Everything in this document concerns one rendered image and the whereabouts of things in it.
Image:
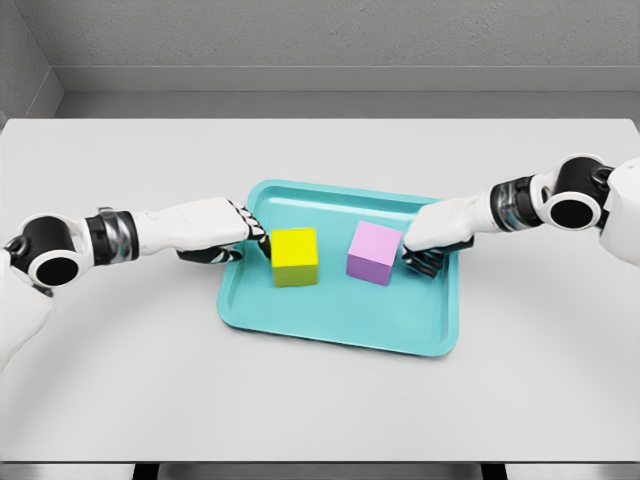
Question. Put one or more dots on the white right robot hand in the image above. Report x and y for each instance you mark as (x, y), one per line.
(440, 222)

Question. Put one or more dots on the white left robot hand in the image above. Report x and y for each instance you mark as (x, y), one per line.
(215, 225)

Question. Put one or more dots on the pink cube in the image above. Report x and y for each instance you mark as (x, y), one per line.
(372, 250)

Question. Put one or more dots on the yellow cube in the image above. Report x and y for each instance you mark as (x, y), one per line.
(295, 252)

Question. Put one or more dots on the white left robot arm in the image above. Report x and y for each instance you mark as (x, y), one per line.
(75, 250)

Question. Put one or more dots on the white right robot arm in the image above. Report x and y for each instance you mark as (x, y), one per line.
(565, 200)

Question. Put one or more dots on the teal tray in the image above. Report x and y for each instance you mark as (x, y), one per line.
(340, 310)

